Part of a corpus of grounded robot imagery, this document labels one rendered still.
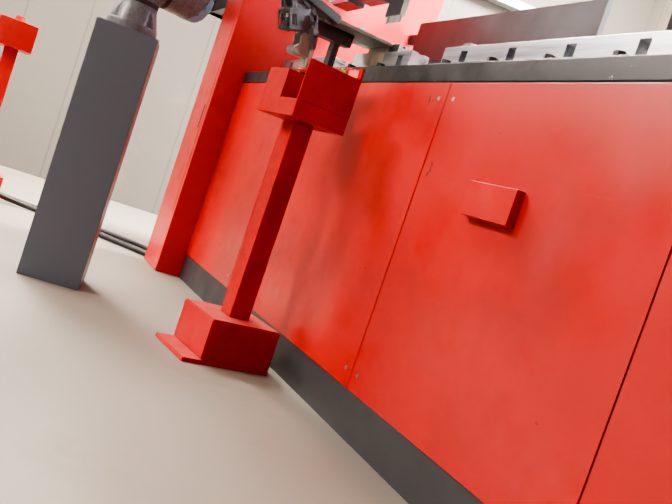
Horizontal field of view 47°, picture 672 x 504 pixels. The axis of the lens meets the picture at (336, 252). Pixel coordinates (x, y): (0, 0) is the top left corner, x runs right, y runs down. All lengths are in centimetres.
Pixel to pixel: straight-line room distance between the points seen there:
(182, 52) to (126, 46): 339
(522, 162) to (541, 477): 57
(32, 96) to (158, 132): 87
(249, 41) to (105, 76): 99
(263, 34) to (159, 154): 261
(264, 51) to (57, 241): 128
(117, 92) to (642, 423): 174
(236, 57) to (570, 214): 210
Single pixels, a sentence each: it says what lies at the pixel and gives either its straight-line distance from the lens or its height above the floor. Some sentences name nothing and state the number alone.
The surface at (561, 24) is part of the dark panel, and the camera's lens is 272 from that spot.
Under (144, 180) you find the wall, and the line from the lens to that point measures 575.
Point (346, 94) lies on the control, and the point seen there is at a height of 76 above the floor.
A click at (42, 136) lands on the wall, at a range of 581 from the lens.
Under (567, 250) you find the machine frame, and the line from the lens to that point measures 134.
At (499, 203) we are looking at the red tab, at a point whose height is 59.
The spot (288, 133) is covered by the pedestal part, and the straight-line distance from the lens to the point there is 205.
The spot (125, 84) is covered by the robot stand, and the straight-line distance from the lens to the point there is 239.
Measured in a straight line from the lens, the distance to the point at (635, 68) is 138.
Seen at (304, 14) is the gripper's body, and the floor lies 92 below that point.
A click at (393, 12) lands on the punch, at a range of 255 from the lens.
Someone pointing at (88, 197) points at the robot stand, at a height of 27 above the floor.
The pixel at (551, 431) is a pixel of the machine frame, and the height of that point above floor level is 27.
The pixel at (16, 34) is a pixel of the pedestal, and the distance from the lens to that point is 380.
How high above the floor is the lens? 49
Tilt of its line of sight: 3 degrees down
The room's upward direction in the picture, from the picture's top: 19 degrees clockwise
